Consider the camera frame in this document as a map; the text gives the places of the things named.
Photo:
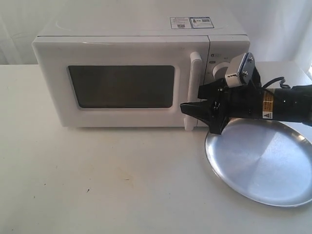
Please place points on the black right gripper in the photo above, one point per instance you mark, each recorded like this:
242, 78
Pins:
223, 103

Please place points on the white microwave door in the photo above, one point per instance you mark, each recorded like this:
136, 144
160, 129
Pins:
114, 83

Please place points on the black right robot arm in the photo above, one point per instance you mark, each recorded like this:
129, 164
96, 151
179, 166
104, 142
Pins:
287, 104

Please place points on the white Midea microwave oven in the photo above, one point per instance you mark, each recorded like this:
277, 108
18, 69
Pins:
136, 73

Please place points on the round stainless steel plate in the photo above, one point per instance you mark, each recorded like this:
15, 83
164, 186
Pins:
269, 162

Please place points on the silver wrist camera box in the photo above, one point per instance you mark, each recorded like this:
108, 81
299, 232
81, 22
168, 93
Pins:
240, 70

